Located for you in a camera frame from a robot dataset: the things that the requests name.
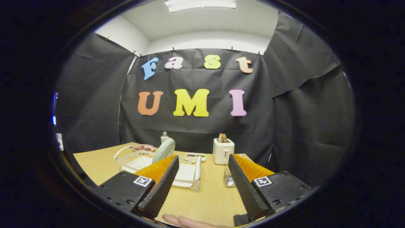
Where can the pink plate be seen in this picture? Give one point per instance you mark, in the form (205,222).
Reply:
(143,146)

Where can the ceiling light panel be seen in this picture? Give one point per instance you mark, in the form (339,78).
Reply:
(199,3)

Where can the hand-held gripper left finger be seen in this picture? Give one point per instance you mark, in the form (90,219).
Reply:
(161,190)

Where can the pale green plate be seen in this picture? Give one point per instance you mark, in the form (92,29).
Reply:
(164,150)

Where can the white toaster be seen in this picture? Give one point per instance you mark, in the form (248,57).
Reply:
(223,153)

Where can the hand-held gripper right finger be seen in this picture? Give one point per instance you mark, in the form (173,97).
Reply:
(245,190)

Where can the black backdrop cloth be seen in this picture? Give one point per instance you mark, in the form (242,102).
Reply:
(284,126)

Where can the small white food tray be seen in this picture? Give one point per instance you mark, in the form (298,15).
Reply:
(195,157)

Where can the green drink bottle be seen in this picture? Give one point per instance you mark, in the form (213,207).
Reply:
(164,138)

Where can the toast bread slice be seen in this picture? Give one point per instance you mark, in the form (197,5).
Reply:
(222,138)

